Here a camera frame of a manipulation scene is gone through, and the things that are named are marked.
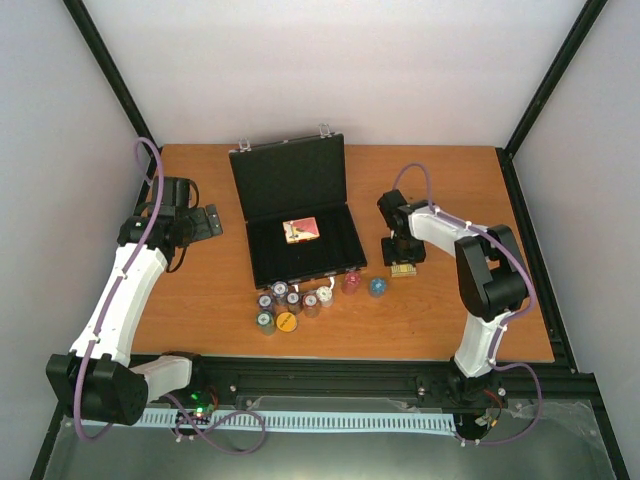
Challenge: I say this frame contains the blue playing card deck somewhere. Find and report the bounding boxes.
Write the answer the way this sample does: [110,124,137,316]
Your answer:
[390,263,417,278]

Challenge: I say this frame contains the blue poker chip stack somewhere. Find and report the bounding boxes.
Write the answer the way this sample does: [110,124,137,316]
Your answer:
[369,277,387,298]

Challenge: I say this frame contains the red poker chip stack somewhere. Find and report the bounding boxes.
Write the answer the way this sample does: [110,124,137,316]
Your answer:
[341,271,361,295]

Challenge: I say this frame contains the red playing card deck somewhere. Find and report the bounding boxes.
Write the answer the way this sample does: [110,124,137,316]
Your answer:
[282,217,320,244]

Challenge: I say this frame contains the black poker set case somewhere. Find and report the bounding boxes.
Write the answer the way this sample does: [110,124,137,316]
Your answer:
[229,133,367,289]

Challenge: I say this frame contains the white poker chip stack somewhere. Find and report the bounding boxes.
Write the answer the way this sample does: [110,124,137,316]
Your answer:
[315,286,334,308]

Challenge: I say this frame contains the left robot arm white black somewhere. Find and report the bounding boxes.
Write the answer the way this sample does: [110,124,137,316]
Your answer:
[46,177,222,426]

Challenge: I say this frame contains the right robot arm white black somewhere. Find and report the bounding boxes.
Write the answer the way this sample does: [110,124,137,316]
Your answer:
[377,189,535,404]

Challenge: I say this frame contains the purple chip stack top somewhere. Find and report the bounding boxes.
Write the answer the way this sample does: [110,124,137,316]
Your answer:
[271,281,289,305]

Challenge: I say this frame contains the green poker chip stack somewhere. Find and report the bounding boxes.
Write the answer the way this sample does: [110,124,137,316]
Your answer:
[256,311,277,336]

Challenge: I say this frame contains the yellow dealer button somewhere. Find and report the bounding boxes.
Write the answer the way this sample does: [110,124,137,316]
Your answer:
[276,312,298,333]

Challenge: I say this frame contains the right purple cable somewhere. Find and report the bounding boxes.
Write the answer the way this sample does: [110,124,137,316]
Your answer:
[392,162,543,447]

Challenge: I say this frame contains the purple cable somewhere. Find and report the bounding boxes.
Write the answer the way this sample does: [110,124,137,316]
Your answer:
[72,136,267,455]
[392,162,543,447]

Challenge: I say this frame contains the right controller board wires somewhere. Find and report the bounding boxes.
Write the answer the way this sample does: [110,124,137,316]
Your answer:
[457,387,507,441]

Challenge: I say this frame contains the light blue slotted cable duct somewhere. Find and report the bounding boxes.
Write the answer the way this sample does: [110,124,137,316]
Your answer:
[139,407,457,435]

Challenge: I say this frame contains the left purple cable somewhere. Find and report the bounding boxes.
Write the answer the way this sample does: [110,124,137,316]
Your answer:
[72,136,267,455]

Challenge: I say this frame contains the black aluminium frame rail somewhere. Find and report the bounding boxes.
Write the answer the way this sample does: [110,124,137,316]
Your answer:
[58,144,601,416]

